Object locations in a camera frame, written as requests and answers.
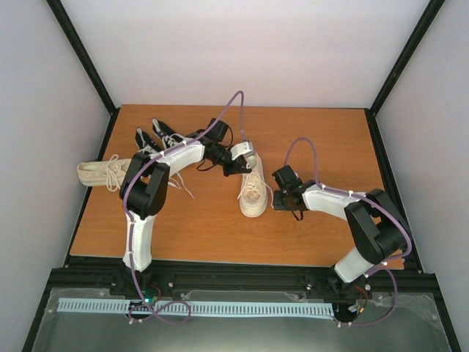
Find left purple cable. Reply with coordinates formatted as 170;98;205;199
122;90;250;326

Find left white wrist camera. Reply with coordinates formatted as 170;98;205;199
230;140;255;160

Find black white sneaker left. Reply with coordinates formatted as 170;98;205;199
135;126;195;199

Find black white sneaker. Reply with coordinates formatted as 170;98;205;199
152;118;185;149
135;126;195;199

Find beige canvas sneaker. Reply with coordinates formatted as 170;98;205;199
76;154;131;192

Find light blue cable duct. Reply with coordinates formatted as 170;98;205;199
56;298;333;320

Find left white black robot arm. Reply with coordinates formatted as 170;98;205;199
119;119;256;296

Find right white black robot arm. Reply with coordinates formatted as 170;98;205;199
273;165;412;298

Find black white sneaker right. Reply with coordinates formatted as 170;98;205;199
152;118;185;149

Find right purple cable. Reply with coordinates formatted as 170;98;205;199
284;137;413;327

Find beige lace platform sneaker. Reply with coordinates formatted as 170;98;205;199
237;154;273;218

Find purple cable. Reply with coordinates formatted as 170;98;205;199
122;90;250;326
284;137;413;327

